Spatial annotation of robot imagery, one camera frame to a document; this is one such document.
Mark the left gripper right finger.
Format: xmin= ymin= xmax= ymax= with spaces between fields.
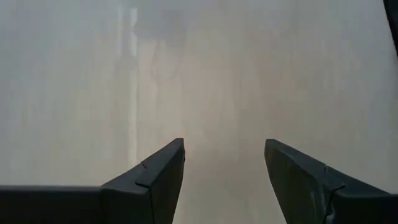
xmin=264 ymin=138 xmax=398 ymax=224

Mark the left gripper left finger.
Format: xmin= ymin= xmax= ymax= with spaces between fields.
xmin=0 ymin=138 xmax=187 ymax=224

